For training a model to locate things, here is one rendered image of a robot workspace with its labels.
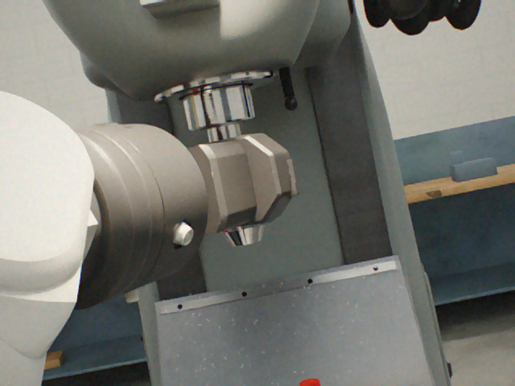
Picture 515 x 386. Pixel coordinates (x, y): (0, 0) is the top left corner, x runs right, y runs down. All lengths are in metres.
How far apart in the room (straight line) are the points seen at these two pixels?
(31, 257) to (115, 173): 0.11
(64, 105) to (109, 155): 4.61
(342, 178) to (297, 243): 0.10
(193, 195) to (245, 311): 0.51
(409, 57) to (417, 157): 0.69
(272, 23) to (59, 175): 0.20
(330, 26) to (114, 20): 0.24
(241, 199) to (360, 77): 0.49
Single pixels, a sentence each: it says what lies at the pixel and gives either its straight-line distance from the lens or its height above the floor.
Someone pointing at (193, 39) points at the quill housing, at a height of 1.33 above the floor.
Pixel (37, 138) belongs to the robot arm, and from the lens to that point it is 0.27.
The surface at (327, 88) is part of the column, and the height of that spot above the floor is 1.32.
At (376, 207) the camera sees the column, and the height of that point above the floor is 1.16.
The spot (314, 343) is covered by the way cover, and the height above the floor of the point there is 1.02.
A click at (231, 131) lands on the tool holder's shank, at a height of 1.27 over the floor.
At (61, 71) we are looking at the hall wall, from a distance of 4.95.
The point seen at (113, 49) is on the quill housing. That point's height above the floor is 1.33.
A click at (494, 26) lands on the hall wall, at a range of 4.98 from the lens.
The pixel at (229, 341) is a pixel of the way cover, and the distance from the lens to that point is 0.84.
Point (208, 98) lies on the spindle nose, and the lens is 0.45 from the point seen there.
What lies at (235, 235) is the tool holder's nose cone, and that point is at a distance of 0.46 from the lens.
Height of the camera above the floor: 1.25
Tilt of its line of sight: 3 degrees down
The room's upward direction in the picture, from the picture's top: 12 degrees counter-clockwise
